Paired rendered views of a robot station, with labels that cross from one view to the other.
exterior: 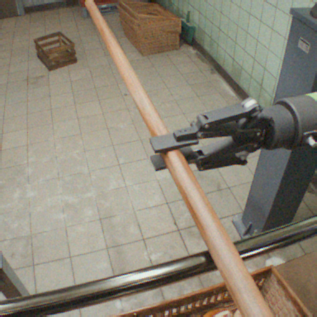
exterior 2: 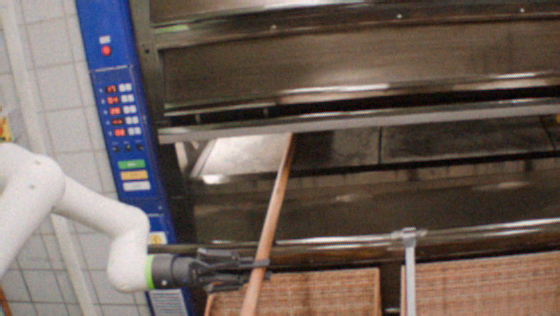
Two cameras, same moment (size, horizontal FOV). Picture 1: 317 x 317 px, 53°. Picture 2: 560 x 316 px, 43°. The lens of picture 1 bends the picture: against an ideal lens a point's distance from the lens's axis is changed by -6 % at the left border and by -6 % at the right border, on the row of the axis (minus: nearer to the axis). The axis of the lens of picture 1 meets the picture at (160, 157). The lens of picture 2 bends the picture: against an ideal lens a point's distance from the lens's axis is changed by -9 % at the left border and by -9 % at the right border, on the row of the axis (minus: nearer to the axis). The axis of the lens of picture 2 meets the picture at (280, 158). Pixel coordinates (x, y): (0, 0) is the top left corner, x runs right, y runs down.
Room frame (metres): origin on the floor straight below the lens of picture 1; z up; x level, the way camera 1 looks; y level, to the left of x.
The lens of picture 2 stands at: (1.75, 0.85, 2.18)
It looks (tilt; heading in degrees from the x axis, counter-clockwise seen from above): 24 degrees down; 209
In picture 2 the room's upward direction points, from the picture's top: 9 degrees counter-clockwise
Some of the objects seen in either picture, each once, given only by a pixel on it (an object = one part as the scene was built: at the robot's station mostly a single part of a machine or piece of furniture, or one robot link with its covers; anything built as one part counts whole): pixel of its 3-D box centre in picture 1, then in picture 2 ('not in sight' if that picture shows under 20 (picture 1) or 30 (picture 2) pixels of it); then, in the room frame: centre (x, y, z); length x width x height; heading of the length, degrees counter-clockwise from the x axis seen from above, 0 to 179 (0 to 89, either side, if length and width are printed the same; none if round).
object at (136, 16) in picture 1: (149, 16); not in sight; (3.43, 0.12, 0.32); 0.56 x 0.49 x 0.28; 25
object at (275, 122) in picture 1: (259, 130); (195, 272); (0.44, -0.17, 1.20); 0.09 x 0.07 x 0.08; 108
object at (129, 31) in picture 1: (148, 31); not in sight; (3.44, 0.13, 0.14); 0.56 x 0.49 x 0.28; 23
